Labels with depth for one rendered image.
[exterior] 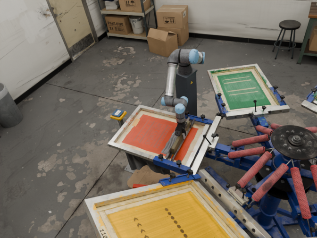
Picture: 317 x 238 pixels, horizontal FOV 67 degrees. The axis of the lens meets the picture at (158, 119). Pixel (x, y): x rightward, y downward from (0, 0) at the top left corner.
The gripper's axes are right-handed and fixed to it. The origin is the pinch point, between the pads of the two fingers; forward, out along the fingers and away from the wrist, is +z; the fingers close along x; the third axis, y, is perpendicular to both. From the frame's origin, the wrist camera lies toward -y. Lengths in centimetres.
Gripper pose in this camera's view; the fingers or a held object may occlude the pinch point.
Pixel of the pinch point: (181, 137)
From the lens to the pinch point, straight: 214.7
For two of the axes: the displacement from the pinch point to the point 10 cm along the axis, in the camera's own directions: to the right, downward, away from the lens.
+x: -8.8, -2.3, 4.1
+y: 4.5, -6.6, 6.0
